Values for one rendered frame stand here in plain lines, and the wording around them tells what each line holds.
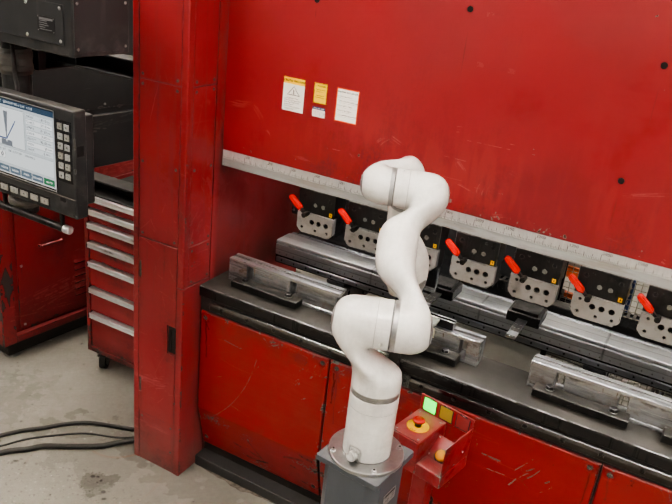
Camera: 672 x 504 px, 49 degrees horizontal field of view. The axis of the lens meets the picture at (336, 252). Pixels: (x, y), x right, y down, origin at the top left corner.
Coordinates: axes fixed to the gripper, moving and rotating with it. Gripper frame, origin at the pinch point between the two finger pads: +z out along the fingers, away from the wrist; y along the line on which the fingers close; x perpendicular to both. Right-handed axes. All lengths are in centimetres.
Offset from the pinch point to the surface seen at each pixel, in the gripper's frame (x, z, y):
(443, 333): 1.8, 12.7, -12.5
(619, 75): -58, -61, -48
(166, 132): -15, -41, 93
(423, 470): 49, 8, -26
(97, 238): 4, 38, 166
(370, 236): -14.9, -9.6, 19.0
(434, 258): -14.3, -8.8, -5.2
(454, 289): -20.0, 22.4, -6.8
